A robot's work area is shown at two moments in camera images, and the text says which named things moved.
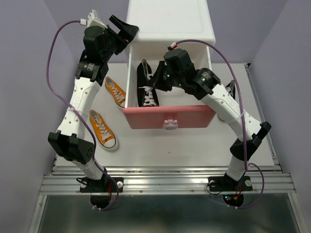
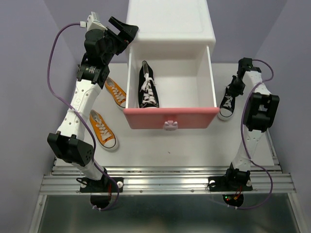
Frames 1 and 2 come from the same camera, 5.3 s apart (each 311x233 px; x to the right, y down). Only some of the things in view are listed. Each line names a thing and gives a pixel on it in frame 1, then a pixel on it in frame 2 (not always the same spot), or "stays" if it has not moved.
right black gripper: [153, 80] -> [233, 91]
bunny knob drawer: [170, 124] stays
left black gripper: [127, 32] stays
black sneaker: [146, 96] stays
